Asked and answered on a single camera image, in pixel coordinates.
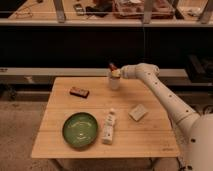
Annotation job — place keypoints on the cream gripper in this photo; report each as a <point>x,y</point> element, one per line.
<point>115,73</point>

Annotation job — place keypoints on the red pepper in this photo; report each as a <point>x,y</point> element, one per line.
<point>112,67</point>

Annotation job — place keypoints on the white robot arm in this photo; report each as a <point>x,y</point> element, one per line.
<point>198,129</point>

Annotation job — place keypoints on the white ceramic cup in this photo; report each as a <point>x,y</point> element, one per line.
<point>113,83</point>

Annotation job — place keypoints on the brown rectangular block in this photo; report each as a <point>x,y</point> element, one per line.
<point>79,92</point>

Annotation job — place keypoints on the beige sponge block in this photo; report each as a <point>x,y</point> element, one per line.
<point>138,112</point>

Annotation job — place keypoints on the wooden table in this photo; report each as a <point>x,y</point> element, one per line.
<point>131,121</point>

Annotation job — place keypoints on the tray of items on shelf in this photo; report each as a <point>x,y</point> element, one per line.
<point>135,9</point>

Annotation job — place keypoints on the black device on shelf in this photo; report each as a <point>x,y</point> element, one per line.
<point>100,10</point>

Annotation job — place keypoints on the white bottle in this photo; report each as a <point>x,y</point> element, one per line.
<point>108,127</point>

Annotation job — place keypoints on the green bowl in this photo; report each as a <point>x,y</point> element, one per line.
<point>80,130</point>

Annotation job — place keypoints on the small dark remote on shelf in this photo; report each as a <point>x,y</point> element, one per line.
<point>79,9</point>

